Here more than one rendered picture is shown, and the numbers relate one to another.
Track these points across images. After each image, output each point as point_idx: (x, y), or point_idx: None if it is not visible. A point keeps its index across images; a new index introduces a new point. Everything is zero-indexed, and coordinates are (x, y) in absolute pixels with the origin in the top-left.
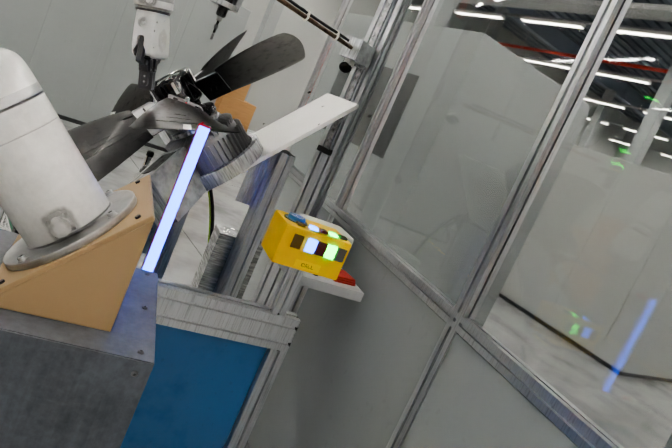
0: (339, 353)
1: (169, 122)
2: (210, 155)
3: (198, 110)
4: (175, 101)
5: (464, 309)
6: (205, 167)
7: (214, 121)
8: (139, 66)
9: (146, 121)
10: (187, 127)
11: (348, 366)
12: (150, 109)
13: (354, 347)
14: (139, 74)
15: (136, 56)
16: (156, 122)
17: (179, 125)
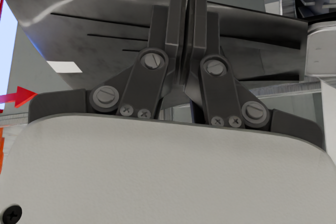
0: None
1: (61, 39)
2: (313, 7)
3: (269, 77)
4: (262, 49)
5: (160, 111)
6: None
7: (183, 96)
8: (133, 67)
9: None
10: (59, 67)
11: None
12: None
13: (260, 7)
14: (166, 28)
15: (28, 119)
16: (40, 14)
17: (59, 56)
